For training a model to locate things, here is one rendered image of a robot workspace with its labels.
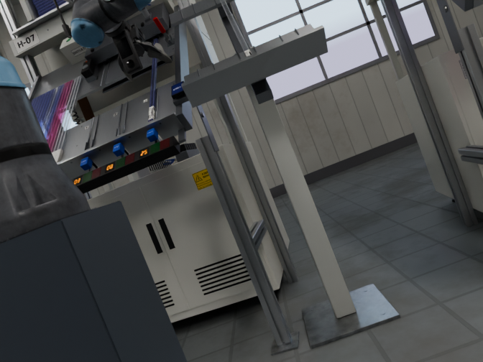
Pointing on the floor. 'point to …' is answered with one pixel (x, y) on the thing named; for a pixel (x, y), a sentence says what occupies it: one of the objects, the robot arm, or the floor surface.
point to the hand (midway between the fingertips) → (152, 73)
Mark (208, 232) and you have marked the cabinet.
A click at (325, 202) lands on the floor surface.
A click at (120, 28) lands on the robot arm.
